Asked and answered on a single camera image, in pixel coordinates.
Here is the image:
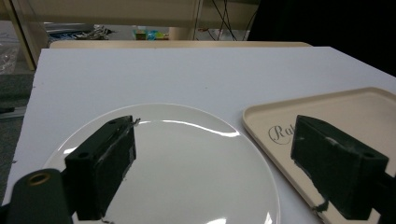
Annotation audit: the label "beige plastic tray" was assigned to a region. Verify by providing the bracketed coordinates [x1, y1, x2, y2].
[242, 86, 396, 224]

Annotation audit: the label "dark clutter pile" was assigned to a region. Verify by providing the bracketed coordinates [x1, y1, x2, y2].
[48, 25, 115, 41]

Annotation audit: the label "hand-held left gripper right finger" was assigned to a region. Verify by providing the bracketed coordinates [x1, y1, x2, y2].
[290, 114, 390, 221]

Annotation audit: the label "black cables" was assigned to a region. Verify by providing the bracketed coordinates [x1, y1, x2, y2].
[193, 0, 260, 42]

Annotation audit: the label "beige wooden table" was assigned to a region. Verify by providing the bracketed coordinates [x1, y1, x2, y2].
[49, 39, 312, 49]

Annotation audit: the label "clear plastic wrap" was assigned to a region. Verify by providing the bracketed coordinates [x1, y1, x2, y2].
[0, 38, 24, 75]

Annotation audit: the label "colourful toy blocks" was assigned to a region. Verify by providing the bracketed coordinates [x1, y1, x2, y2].
[133, 28, 170, 41]

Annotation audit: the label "white round plate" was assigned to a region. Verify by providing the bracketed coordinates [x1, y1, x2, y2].
[42, 103, 281, 224]

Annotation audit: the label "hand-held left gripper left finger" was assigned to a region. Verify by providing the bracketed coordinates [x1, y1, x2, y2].
[64, 115, 137, 221]

